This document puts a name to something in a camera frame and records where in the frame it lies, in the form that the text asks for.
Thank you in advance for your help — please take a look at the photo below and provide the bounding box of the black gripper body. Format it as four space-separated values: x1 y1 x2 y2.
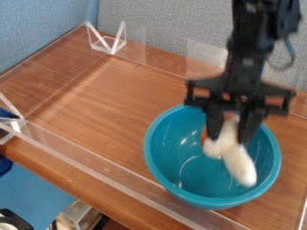
184 57 296 117

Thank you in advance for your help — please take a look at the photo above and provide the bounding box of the clear acrylic back barrier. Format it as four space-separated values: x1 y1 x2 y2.
95 26 307 119

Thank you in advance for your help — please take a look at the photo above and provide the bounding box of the white and orange toy mushroom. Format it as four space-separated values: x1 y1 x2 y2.
202 115 256 188

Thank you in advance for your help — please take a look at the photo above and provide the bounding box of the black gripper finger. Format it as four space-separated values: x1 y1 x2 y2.
207 106 224 140
238 106 266 144

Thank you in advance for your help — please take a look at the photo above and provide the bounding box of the blue plastic bowl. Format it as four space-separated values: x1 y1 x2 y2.
144 105 282 210

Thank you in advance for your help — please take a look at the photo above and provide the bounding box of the clear acrylic left bracket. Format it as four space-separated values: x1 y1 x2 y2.
0 93 24 141

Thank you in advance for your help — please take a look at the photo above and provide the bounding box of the black cable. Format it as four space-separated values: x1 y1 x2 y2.
267 30 299 71

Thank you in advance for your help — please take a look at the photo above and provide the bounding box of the black and white device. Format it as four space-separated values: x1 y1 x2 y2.
0 208 33 230

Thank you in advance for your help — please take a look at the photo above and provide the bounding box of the clear acrylic barrier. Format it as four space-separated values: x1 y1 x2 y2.
0 119 250 230
95 26 307 119

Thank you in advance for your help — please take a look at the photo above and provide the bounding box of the grey metal box below table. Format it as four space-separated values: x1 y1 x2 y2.
47 200 102 230

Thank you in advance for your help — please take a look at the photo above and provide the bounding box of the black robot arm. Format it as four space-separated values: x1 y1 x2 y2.
184 0 302 144

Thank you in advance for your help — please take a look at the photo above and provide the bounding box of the clear acrylic front barrier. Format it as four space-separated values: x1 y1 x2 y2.
0 119 250 230

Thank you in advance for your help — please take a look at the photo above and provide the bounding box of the blue object at left edge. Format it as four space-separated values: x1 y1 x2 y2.
0 107 19 177

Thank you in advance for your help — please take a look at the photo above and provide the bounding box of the clear acrylic corner bracket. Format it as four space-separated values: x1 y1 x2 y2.
85 22 127 55

